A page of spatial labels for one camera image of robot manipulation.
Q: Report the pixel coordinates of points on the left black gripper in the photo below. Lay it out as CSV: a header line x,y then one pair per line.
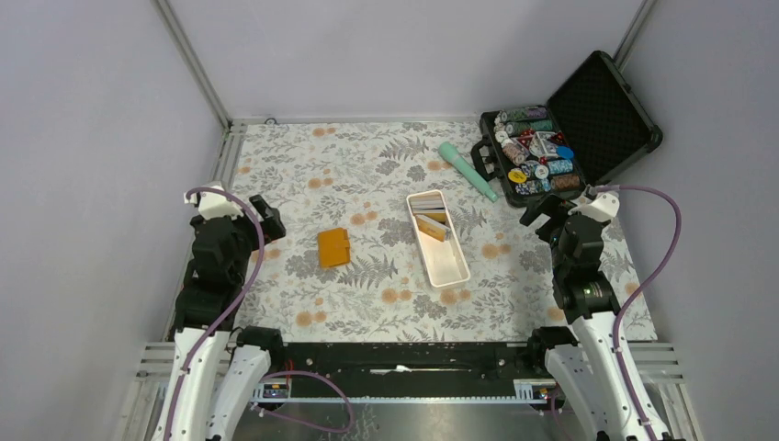
x,y
271,226

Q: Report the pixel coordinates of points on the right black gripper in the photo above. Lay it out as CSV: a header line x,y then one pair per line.
x,y
551,206

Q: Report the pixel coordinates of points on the orange leather card holder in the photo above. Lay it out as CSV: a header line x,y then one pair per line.
x,y
333,248

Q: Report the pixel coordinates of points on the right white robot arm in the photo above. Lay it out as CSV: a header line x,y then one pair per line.
x,y
589,357

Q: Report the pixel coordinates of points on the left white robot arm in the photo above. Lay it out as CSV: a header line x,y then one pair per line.
x,y
198,406

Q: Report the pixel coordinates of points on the cards stack in tray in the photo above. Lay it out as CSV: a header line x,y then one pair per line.
x,y
427,203

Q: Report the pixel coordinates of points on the yellow card in tray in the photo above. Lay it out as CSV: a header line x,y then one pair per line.
x,y
436,229

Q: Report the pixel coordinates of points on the black poker chip case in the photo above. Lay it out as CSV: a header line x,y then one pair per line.
x,y
589,131

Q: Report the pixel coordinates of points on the floral table mat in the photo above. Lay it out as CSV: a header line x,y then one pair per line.
x,y
357,177

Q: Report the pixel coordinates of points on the white plastic tray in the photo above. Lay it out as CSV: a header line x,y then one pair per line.
x,y
443,259

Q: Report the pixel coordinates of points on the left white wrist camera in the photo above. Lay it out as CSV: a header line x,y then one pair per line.
x,y
214,205

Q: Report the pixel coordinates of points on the mint green handle tool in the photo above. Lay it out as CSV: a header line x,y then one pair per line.
x,y
451,155

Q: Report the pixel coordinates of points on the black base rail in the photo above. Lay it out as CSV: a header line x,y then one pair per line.
x,y
449,372

